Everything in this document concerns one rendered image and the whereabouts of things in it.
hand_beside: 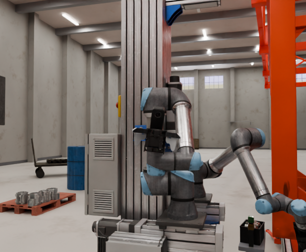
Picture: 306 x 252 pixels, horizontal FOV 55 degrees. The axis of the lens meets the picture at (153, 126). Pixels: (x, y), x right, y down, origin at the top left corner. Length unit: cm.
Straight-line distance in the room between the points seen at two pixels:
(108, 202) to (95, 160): 25
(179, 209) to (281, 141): 101
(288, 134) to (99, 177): 129
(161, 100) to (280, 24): 118
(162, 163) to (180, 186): 29
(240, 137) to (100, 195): 84
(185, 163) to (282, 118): 114
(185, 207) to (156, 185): 18
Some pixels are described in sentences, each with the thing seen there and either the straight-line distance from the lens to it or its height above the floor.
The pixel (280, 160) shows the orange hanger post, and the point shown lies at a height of 105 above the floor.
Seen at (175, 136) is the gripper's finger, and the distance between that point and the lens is 93.
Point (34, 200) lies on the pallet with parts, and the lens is 490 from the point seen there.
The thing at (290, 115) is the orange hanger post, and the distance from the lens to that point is 218.
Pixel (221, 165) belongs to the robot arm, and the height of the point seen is 103.
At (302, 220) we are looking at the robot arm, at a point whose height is 80.
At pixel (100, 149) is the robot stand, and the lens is 169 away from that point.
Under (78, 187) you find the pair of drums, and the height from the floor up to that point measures 7.
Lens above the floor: 123
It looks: 2 degrees up
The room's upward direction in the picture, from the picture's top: straight up
